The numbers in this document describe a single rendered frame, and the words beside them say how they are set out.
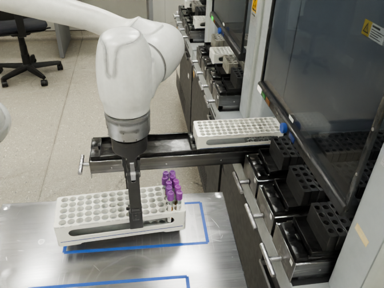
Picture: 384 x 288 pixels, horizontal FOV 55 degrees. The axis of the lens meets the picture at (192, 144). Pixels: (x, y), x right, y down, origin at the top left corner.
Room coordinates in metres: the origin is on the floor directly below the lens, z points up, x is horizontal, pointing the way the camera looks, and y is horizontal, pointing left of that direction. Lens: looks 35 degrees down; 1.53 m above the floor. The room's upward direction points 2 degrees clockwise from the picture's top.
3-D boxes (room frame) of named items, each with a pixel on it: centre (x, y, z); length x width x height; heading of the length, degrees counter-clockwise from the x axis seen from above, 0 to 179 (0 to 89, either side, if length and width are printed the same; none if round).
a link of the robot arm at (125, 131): (0.64, 0.13, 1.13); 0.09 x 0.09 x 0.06
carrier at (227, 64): (1.63, -0.15, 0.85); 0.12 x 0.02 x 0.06; 11
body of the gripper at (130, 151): (0.64, 0.13, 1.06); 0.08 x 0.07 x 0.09; 13
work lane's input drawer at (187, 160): (1.04, 0.02, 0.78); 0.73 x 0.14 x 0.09; 100
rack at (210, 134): (1.07, -0.16, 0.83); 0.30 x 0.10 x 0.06; 100
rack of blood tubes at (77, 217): (0.63, 0.16, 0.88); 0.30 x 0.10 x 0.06; 103
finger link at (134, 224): (0.59, 0.12, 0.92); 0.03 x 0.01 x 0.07; 103
